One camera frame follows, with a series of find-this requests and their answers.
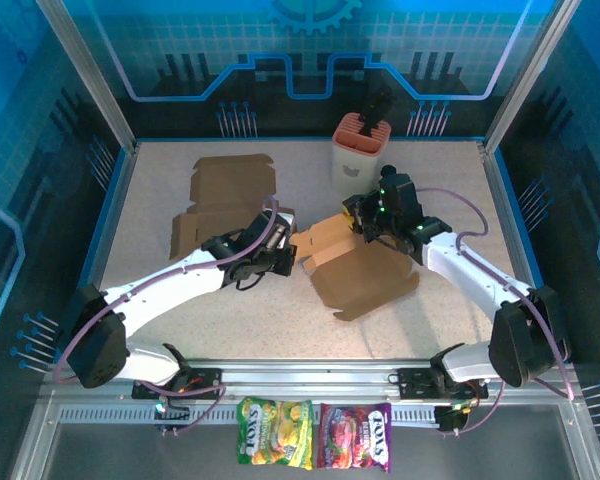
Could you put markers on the small black electronics box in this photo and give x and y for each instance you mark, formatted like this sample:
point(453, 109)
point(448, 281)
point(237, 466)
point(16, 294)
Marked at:
point(172, 417)
point(450, 420)

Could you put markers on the brown cardboard mailer box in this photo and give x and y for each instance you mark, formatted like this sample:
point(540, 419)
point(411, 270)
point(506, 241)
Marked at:
point(360, 285)
point(230, 185)

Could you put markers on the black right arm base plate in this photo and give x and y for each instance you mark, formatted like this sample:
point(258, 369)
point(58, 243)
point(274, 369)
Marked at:
point(415, 382)

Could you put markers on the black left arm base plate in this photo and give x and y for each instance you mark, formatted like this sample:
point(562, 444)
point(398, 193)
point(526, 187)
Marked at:
point(205, 382)

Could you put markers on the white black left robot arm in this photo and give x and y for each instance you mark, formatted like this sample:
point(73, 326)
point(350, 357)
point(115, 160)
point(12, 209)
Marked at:
point(170, 295)

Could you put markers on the aluminium mounting rail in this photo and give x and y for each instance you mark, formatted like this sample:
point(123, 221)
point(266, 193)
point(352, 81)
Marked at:
point(305, 375)

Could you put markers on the green Fox's candy bag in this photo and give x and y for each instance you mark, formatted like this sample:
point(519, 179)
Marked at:
point(275, 432)

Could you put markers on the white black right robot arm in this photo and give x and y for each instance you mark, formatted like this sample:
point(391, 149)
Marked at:
point(460, 270)

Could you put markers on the aluminium frame post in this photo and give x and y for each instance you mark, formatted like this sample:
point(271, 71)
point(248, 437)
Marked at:
point(525, 80)
point(96, 80)

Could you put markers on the purple Fox's candy bag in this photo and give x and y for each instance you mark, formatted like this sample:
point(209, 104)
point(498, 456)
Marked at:
point(352, 437)

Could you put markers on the beige knife block orange top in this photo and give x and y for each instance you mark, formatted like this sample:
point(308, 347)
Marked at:
point(355, 160)

